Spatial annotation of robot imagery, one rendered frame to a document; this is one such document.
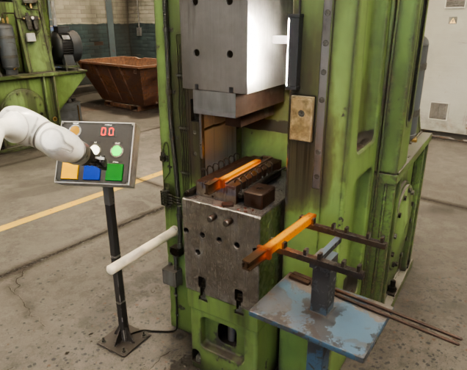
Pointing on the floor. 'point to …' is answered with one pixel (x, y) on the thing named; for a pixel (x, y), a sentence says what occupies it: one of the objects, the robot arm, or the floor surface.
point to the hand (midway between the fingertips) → (101, 165)
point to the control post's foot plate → (112, 343)
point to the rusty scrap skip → (124, 81)
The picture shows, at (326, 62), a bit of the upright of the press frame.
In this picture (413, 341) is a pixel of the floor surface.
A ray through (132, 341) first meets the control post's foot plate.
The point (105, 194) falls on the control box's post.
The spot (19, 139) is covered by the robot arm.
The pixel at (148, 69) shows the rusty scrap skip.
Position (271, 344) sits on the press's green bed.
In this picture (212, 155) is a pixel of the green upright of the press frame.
